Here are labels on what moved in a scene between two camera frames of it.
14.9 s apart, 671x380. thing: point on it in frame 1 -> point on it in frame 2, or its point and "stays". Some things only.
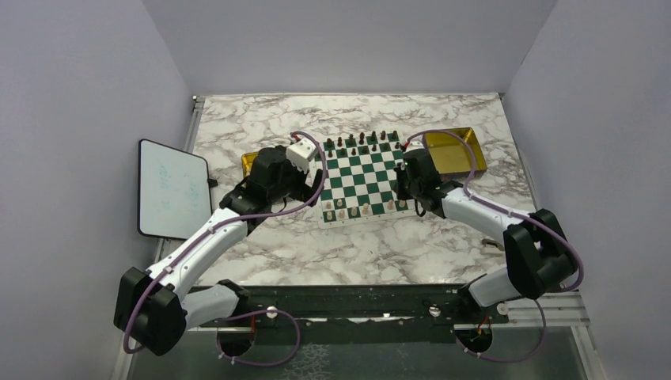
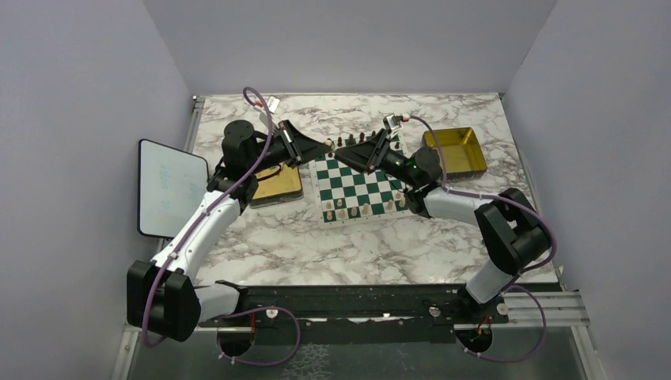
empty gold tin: x=451 y=158 stays
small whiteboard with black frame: x=174 y=191 stays
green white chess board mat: x=359 y=185 stays
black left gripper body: x=293 y=184 -> x=283 y=147
